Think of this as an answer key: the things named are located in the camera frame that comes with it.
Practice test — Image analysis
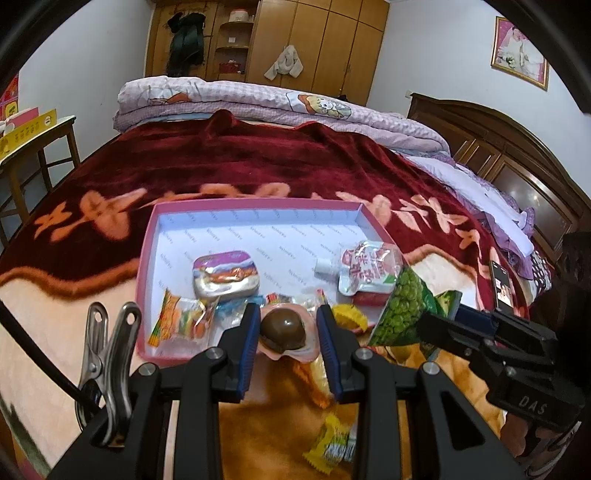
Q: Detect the wooden wardrobe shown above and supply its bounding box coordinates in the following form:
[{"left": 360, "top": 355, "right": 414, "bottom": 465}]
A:
[{"left": 145, "top": 0, "right": 391, "bottom": 107}]

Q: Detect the black smartphone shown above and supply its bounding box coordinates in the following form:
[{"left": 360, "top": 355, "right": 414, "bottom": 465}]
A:
[{"left": 489, "top": 261, "right": 515, "bottom": 309}]

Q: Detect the clear orange-edged candy packet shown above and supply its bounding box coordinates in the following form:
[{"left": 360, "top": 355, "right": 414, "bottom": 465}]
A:
[{"left": 148, "top": 288, "right": 218, "bottom": 348}]

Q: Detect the pink tissue box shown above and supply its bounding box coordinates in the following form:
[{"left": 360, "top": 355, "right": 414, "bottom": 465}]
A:
[{"left": 4, "top": 107, "right": 40, "bottom": 127}]

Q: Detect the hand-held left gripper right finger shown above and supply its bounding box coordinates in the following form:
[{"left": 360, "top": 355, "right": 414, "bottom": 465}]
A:
[{"left": 316, "top": 304, "right": 527, "bottom": 480}]

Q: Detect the dark red floral blanket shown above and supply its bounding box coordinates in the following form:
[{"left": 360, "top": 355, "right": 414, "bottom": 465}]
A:
[{"left": 0, "top": 111, "right": 555, "bottom": 480}]

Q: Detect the folded pink checked quilt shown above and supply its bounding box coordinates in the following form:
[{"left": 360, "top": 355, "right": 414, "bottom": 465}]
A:
[{"left": 113, "top": 76, "right": 451, "bottom": 155}]

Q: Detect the red yellow patterned panel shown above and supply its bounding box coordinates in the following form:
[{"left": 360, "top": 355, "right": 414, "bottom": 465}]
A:
[{"left": 0, "top": 76, "right": 20, "bottom": 123}]

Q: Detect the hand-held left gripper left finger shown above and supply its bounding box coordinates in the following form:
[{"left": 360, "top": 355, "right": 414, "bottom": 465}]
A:
[{"left": 46, "top": 302, "right": 262, "bottom": 480}]

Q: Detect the purple ruffled bedding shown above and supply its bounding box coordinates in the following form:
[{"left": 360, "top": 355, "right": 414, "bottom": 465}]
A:
[{"left": 406, "top": 154, "right": 555, "bottom": 291}]

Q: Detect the red sausage snack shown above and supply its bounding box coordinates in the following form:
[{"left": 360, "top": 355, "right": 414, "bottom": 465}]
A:
[{"left": 352, "top": 290, "right": 393, "bottom": 308}]

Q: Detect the white hanging towel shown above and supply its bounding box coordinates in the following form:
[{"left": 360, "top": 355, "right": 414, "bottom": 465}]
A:
[{"left": 264, "top": 45, "right": 304, "bottom": 80}]

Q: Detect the silver lidded pudding cup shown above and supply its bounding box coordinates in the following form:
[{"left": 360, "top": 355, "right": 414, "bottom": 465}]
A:
[{"left": 191, "top": 250, "right": 260, "bottom": 298}]

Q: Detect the yellow jelly cup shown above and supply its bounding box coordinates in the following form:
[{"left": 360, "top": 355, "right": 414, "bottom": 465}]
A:
[{"left": 332, "top": 304, "right": 370, "bottom": 334}]

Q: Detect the green pea snack packet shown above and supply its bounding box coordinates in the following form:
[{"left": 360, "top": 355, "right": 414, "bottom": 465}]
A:
[{"left": 367, "top": 265, "right": 462, "bottom": 349}]

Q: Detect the white red drink pouch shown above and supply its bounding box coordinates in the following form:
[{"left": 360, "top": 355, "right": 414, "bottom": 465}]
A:
[{"left": 315, "top": 241, "right": 403, "bottom": 296}]

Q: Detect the black cable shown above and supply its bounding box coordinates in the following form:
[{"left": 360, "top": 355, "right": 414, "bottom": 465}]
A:
[{"left": 0, "top": 300, "right": 93, "bottom": 416}]

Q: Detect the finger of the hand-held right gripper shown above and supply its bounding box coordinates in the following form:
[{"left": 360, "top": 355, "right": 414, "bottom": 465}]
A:
[
  {"left": 456, "top": 306, "right": 498, "bottom": 336},
  {"left": 417, "top": 312, "right": 486, "bottom": 359}
]

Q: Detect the yellow flat box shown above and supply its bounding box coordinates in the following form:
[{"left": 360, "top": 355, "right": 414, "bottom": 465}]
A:
[{"left": 0, "top": 109, "right": 58, "bottom": 160}]

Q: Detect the framed wall photo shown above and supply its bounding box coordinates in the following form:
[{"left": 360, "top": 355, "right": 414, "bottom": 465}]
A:
[{"left": 490, "top": 16, "right": 550, "bottom": 90}]

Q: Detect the dark wooden headboard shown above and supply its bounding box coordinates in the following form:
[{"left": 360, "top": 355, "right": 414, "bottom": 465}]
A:
[{"left": 406, "top": 92, "right": 591, "bottom": 259}]

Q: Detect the yellow candy packet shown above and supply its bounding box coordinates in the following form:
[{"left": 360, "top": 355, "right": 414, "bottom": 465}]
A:
[{"left": 302, "top": 413, "right": 358, "bottom": 476}]

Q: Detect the pink cardboard tray box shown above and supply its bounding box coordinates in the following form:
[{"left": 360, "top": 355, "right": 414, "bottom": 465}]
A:
[{"left": 134, "top": 198, "right": 407, "bottom": 361}]

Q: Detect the wooden side table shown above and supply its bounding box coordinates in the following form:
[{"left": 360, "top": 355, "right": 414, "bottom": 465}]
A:
[{"left": 0, "top": 115, "right": 81, "bottom": 245}]

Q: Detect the white sneaker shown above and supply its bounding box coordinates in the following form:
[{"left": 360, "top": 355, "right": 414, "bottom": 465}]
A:
[{"left": 524, "top": 427, "right": 580, "bottom": 480}]

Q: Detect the metal spring clip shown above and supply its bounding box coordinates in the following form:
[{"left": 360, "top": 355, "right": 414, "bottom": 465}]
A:
[{"left": 76, "top": 302, "right": 143, "bottom": 448}]

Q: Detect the dark hanging jacket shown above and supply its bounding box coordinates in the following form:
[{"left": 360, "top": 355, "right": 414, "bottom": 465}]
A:
[{"left": 166, "top": 11, "right": 206, "bottom": 78}]

